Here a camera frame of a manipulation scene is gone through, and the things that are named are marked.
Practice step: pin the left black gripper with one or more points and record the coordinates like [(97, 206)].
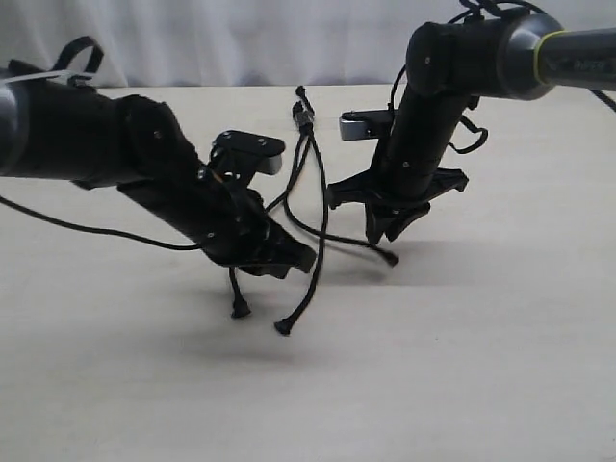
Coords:
[(242, 236)]

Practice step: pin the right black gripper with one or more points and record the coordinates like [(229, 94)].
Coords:
[(400, 192)]

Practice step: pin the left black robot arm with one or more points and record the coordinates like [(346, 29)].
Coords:
[(136, 145)]

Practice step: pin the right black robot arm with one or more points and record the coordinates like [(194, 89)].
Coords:
[(515, 55)]

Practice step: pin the clear tape strip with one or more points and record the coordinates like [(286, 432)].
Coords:
[(287, 124)]

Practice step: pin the white curtain backdrop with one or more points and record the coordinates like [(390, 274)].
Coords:
[(153, 44)]

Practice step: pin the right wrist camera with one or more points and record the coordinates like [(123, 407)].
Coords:
[(366, 125)]

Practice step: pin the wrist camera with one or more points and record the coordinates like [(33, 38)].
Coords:
[(366, 125), (246, 153)]

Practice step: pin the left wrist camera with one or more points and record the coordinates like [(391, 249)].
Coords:
[(246, 153)]

